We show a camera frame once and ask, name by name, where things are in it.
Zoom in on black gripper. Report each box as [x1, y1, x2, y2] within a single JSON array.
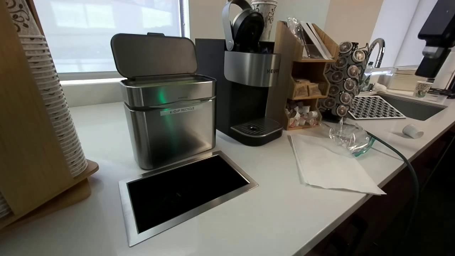
[[416, 0, 455, 81]]

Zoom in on white plastic cup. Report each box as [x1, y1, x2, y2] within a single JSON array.
[[401, 124, 426, 139]]

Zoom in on steel sink basin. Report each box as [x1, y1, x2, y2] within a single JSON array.
[[379, 89, 448, 122]]

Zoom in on chrome faucet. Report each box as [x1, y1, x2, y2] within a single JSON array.
[[363, 37, 396, 79]]

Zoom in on coffee pod carousel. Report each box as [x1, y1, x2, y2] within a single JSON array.
[[316, 40, 370, 119]]

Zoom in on clear zip bag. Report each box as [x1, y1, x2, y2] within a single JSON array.
[[325, 118, 377, 158]]

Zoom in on clear wrapped snack packets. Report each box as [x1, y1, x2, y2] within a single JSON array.
[[285, 102, 325, 131]]

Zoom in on white paper sheet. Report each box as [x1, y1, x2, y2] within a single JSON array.
[[288, 134, 389, 196]]

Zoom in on wooden condiment organizer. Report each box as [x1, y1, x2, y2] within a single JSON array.
[[265, 18, 340, 131]]

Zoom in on patterned paper cup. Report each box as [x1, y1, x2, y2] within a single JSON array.
[[251, 0, 279, 41]]

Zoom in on black silver coffee machine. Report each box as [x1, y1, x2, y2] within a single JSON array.
[[195, 0, 285, 146]]

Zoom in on steel trash bin with lid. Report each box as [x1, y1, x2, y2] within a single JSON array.
[[110, 31, 218, 171]]

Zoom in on steel framed counter trash chute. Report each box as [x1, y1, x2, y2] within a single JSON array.
[[118, 151, 258, 249]]

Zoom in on window with white blind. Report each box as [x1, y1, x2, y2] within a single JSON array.
[[33, 0, 190, 79]]

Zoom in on stack of paper cups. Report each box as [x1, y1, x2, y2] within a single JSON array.
[[5, 0, 90, 179]]

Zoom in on wooden cup dispenser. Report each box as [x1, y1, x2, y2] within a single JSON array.
[[0, 0, 100, 233]]

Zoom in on green cable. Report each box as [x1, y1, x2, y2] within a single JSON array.
[[364, 131, 421, 239]]

